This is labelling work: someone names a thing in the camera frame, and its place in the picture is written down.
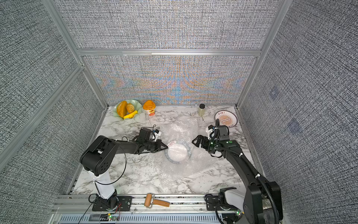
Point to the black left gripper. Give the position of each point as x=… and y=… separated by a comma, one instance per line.
x=159, y=144

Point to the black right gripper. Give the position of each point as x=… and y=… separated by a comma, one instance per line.
x=205, y=140

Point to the plate bubble wrap sheet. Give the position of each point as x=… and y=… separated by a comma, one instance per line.
x=174, y=126

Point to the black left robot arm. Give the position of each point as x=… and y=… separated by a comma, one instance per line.
x=98, y=157

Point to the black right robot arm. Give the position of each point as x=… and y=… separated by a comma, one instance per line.
x=261, y=202

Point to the small bottle with black cap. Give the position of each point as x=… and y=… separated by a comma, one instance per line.
x=201, y=110

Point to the orange lidded snack cup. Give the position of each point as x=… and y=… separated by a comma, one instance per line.
x=149, y=106

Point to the yellow banana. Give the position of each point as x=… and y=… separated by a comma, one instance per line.
x=131, y=115

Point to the green leaf-shaped bowl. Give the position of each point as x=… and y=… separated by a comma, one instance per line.
x=136, y=104

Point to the small brown croissant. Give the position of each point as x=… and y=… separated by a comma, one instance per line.
x=130, y=108

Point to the large orange bread loaf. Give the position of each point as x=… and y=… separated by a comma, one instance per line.
x=121, y=109

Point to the wooden roller tool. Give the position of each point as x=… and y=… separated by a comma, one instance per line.
x=150, y=201

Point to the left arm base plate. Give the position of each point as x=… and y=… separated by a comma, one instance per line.
x=122, y=203

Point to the aluminium front rail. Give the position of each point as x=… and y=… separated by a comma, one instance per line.
x=148, y=209

